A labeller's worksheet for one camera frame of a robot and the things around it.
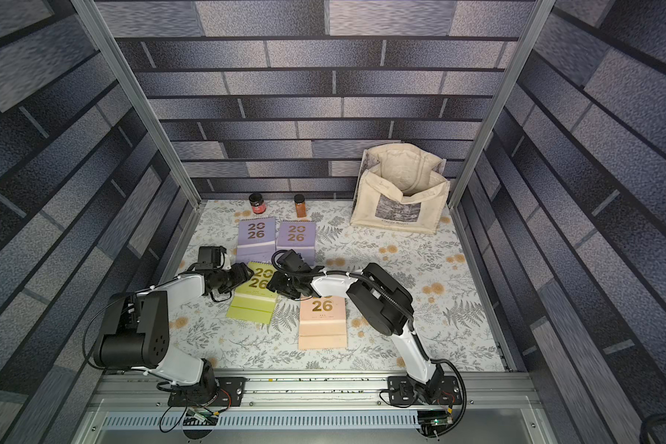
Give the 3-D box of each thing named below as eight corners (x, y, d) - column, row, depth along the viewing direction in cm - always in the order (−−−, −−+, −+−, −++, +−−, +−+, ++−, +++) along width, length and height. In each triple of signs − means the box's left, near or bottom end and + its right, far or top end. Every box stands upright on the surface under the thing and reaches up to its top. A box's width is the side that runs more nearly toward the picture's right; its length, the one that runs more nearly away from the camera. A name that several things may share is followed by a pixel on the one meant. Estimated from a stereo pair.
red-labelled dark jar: (251, 214, 117) (246, 202, 111) (254, 203, 121) (250, 192, 116) (265, 214, 117) (261, 202, 111) (267, 203, 121) (264, 192, 116)
